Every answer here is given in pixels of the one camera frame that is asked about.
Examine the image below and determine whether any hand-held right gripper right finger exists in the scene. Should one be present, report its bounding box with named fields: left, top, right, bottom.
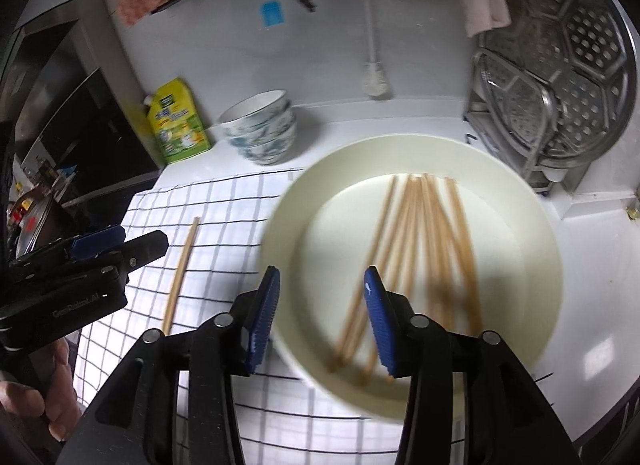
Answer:
left=363, top=265, right=583, bottom=465

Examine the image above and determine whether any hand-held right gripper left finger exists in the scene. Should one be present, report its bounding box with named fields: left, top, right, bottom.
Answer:
left=65, top=265, right=282, bottom=465

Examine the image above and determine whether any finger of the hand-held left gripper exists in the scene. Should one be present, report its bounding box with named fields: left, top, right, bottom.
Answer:
left=10, top=230, right=170, bottom=296
left=10, top=224, right=127, bottom=281

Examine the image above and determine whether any long wooden chopstick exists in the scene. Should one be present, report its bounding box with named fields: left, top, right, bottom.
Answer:
left=161, top=216, right=201, bottom=337

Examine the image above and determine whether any large cream round plate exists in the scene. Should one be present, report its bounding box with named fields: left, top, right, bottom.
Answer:
left=259, top=132, right=563, bottom=423

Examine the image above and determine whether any pile of wooden chopsticks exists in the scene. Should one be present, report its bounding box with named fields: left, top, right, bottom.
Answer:
left=327, top=172, right=486, bottom=386

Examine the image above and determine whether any person's left hand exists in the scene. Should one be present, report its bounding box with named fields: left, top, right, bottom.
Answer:
left=0, top=337, right=83, bottom=446

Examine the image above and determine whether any white black checkered cloth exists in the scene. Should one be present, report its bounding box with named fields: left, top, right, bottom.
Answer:
left=75, top=167, right=556, bottom=465

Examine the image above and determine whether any black glass appliance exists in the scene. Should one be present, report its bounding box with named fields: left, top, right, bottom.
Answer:
left=0, top=0, right=168, bottom=226

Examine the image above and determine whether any yellow green refill pouch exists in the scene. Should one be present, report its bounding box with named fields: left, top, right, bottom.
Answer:
left=144, top=77, right=213, bottom=166

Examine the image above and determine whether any blue patterned ceramic bowl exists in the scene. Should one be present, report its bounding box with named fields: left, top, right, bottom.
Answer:
left=217, top=89, right=292, bottom=130
left=232, top=122, right=298, bottom=166
left=222, top=107, right=296, bottom=146

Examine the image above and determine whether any stainless steel dish rack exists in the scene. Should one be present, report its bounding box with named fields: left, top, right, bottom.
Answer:
left=465, top=47, right=591, bottom=196

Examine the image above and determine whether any white dish brush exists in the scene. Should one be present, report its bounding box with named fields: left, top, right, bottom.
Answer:
left=357, top=0, right=395, bottom=98

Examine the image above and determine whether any perforated steel steamer plate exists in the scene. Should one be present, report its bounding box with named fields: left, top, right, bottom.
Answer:
left=477, top=0, right=636, bottom=168
left=472, top=52, right=558, bottom=156

